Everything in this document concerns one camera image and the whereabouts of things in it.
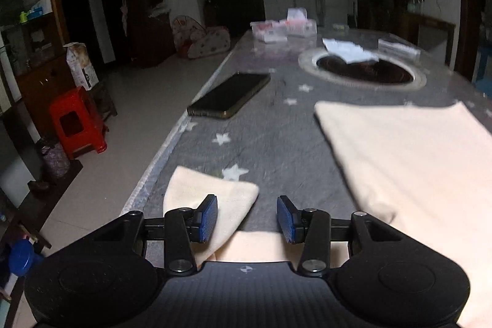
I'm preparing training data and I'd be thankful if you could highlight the red plastic stool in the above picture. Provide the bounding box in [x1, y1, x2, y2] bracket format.
[49, 87, 109, 160]

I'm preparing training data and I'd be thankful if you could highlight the white crumpled tissue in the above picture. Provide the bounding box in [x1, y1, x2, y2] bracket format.
[322, 38, 379, 64]

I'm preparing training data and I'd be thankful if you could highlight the dark tall bin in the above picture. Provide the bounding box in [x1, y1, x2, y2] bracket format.
[204, 0, 218, 27]

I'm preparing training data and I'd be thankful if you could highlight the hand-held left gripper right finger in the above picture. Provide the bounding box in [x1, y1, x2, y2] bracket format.
[277, 195, 402, 278]

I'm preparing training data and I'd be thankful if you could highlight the printed paper sack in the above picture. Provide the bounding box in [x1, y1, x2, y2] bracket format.
[63, 42, 98, 91]

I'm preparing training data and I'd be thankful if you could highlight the white remote control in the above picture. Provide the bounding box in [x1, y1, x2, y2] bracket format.
[378, 38, 420, 61]

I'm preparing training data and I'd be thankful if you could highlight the pink tissue box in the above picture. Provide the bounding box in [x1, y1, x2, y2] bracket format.
[286, 8, 318, 37]

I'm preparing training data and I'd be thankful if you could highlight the black smartphone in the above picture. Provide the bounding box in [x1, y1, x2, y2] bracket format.
[187, 72, 272, 120]

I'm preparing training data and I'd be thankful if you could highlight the round built-in hotplate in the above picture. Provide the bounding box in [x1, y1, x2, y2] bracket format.
[299, 47, 428, 92]

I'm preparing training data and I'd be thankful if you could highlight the clear plastic box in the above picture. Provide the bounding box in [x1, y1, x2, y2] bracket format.
[251, 21, 288, 43]

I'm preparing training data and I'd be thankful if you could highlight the wooden display cabinet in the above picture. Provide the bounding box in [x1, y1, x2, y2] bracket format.
[0, 0, 77, 136]

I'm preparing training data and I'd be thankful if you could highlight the grey star-patterned tablecloth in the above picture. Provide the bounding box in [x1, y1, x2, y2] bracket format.
[121, 26, 492, 263]

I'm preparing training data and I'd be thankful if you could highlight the dark patterned jar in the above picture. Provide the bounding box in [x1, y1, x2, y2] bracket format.
[35, 138, 72, 180]

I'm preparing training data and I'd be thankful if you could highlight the pink children's sofa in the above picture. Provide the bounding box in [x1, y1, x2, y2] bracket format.
[171, 16, 231, 60]

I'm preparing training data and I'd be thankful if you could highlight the wooden desk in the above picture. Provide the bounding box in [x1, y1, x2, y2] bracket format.
[400, 11, 456, 67]

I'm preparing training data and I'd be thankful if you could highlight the wooden corner cabinet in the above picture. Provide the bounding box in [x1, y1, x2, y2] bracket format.
[131, 0, 173, 67]

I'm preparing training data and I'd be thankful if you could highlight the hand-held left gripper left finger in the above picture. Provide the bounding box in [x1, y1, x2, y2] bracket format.
[94, 194, 218, 277]

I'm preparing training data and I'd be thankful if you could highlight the cream sweater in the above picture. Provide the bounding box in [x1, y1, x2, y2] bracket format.
[163, 101, 492, 328]

